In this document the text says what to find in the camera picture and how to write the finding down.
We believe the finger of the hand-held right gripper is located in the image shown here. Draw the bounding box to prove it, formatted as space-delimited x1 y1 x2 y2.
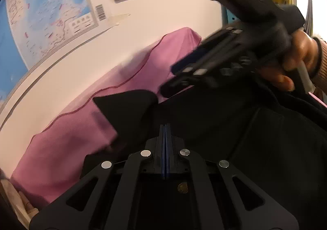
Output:
159 66 224 98
171 28 244 76

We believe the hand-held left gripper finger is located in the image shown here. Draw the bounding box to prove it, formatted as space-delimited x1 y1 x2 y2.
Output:
165 124 300 230
29 124 166 230

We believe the black coat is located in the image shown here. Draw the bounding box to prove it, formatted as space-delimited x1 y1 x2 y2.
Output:
80 89 327 230

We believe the person's right forearm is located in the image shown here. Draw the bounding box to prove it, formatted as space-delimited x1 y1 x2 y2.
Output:
308 36 327 92

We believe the person's right hand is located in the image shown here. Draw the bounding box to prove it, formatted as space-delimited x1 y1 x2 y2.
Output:
260 29 320 92

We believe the pink bed sheet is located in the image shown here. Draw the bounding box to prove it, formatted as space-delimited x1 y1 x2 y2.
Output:
10 27 327 210

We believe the clear tape strip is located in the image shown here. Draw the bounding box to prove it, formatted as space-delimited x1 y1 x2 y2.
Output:
109 13 131 26

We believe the cream pillow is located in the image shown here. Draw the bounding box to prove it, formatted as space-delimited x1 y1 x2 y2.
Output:
0 169 39 229

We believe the wall map poster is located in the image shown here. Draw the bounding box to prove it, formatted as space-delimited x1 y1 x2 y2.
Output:
0 0 100 113

